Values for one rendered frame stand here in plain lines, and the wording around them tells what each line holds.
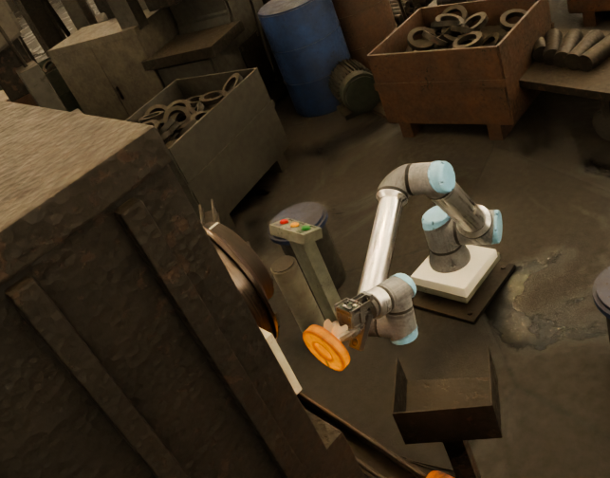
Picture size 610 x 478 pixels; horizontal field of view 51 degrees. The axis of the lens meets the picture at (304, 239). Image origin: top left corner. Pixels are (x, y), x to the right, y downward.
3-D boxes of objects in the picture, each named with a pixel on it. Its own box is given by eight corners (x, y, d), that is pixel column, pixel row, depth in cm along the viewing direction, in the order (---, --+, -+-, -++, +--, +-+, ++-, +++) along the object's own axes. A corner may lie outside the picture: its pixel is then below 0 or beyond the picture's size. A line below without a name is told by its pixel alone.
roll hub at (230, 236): (276, 321, 178) (235, 243, 162) (219, 293, 198) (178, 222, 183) (289, 307, 180) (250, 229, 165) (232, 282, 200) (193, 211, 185)
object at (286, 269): (322, 357, 301) (282, 275, 273) (305, 348, 310) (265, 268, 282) (339, 340, 307) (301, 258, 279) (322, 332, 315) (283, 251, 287)
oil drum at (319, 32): (329, 120, 507) (289, 12, 459) (282, 115, 550) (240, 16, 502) (376, 83, 533) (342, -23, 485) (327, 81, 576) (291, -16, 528)
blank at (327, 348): (335, 345, 173) (342, 337, 175) (295, 324, 184) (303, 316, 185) (349, 379, 183) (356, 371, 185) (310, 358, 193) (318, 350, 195)
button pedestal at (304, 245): (343, 338, 306) (299, 239, 273) (310, 322, 323) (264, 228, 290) (365, 316, 313) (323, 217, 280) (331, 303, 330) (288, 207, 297)
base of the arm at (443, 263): (444, 244, 309) (439, 228, 304) (478, 251, 295) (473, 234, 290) (421, 267, 300) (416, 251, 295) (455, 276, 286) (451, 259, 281)
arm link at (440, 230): (434, 233, 302) (424, 203, 293) (469, 232, 293) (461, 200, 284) (424, 253, 291) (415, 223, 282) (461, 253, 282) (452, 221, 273)
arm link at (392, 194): (378, 159, 238) (338, 327, 208) (410, 156, 231) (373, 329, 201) (389, 177, 246) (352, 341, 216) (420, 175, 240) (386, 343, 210)
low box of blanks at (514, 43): (562, 82, 425) (548, -15, 389) (517, 142, 387) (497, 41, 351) (439, 85, 486) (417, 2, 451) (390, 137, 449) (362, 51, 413)
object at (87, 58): (138, 128, 660) (82, 27, 601) (221, 116, 601) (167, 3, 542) (107, 156, 625) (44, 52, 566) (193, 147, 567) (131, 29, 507)
